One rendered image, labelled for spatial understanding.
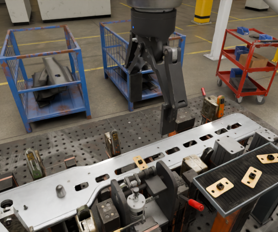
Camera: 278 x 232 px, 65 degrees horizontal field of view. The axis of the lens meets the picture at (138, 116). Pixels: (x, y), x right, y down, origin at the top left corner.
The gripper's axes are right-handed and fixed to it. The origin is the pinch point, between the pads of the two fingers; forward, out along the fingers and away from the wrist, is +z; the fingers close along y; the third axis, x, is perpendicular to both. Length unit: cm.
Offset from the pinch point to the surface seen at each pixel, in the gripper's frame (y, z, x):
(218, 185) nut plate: -7.8, 28.9, -20.5
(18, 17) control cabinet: 810, 124, 13
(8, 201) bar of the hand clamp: 11.5, 24.4, 34.9
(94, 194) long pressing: 19, 46, 12
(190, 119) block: 38, 44, -48
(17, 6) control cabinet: 809, 91, 7
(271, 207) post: -12, 64, -58
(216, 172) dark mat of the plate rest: -3.1, 30.1, -24.4
